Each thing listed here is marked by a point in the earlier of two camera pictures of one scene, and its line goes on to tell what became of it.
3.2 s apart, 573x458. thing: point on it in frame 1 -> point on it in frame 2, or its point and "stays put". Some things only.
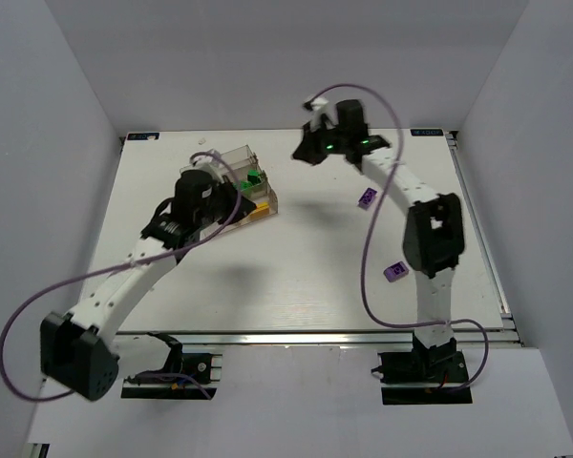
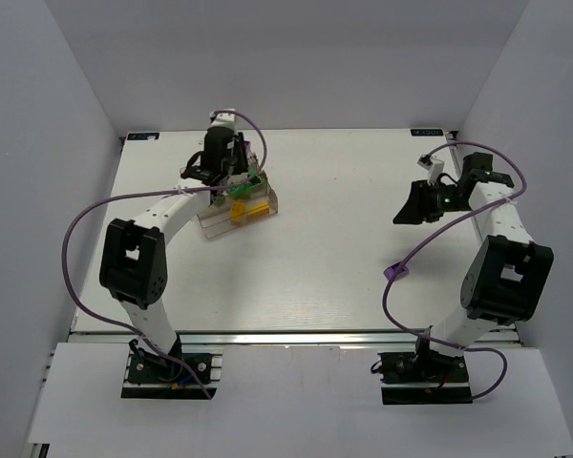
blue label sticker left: (143, 136) stays put
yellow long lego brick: (262, 211) stays put
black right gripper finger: (314, 156) -> (413, 211)
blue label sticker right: (427, 133) stays put
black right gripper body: (310, 147) -> (427, 200)
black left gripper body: (232, 205) -> (239, 168)
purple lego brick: (395, 272) stays put
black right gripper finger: (308, 147) -> (421, 195)
